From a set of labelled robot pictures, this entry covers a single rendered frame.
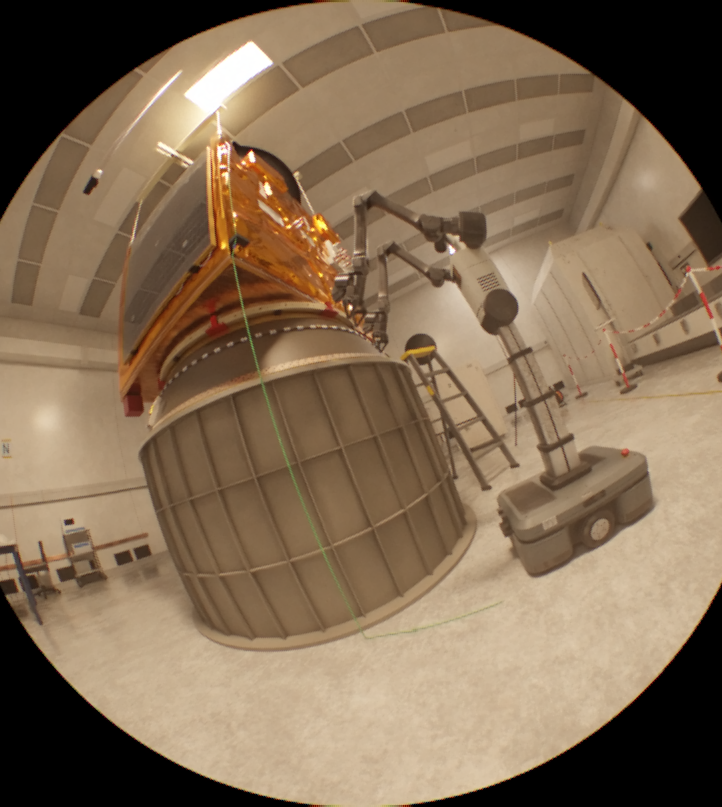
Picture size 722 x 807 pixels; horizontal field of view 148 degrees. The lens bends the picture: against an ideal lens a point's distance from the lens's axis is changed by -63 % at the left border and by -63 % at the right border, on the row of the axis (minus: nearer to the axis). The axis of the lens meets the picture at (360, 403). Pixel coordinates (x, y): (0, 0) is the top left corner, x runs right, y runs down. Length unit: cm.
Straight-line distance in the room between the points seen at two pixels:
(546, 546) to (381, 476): 77
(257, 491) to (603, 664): 130
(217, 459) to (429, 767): 128
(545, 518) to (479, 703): 65
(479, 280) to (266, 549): 145
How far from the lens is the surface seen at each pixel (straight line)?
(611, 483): 119
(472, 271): 129
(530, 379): 124
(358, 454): 124
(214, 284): 154
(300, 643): 135
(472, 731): 82
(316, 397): 124
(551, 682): 86
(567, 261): 687
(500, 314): 122
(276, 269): 174
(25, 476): 623
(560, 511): 111
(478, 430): 501
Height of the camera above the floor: 72
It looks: 10 degrees up
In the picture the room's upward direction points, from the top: 21 degrees counter-clockwise
